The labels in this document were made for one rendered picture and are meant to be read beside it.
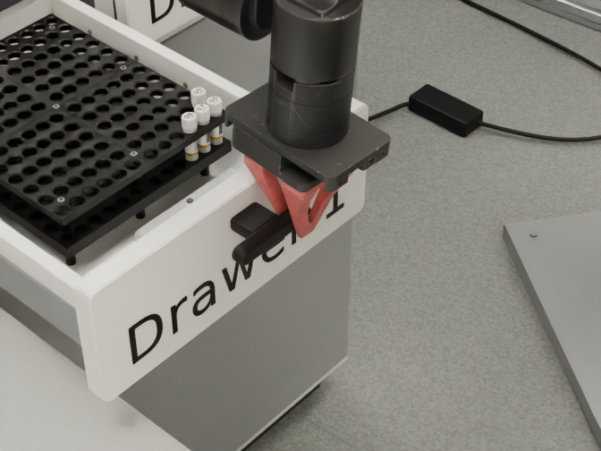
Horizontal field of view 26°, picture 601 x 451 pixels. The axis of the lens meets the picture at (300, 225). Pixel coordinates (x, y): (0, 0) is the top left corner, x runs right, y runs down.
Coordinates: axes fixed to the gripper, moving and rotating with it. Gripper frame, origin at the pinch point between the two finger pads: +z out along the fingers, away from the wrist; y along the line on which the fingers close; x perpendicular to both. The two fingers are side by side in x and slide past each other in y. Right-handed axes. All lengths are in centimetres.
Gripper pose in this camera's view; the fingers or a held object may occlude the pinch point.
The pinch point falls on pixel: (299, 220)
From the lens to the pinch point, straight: 95.7
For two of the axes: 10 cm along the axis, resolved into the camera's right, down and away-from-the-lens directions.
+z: -0.6, 7.3, 6.8
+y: -7.3, -5.0, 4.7
